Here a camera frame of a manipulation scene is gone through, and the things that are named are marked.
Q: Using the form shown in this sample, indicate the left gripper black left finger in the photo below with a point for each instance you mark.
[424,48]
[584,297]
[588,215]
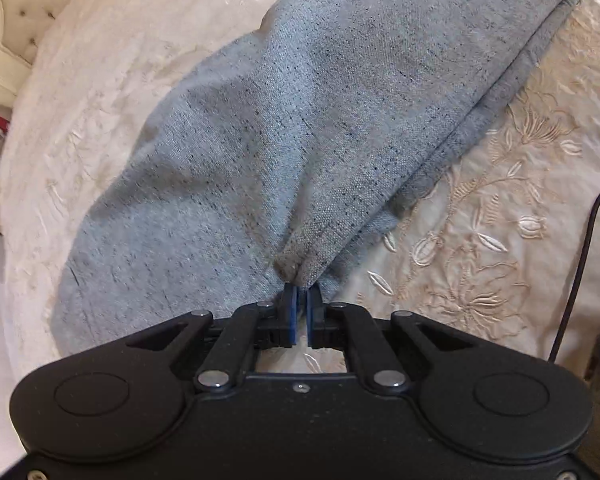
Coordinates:
[278,320]

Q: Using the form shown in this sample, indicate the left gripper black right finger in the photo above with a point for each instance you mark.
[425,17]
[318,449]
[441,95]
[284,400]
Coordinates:
[323,321]

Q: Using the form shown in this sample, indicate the grey speckled pants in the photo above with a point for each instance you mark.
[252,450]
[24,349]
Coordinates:
[289,153]

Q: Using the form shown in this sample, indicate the cream embroidered bedspread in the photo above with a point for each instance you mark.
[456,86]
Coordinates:
[490,249]

